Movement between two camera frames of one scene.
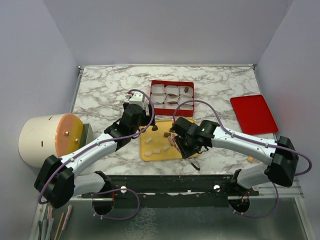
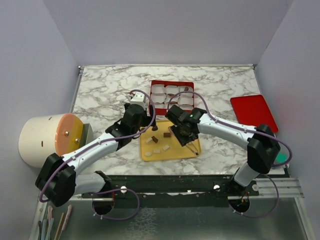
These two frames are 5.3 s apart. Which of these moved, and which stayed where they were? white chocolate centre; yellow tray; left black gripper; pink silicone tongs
Moved: pink silicone tongs
Stayed: left black gripper; yellow tray; white chocolate centre
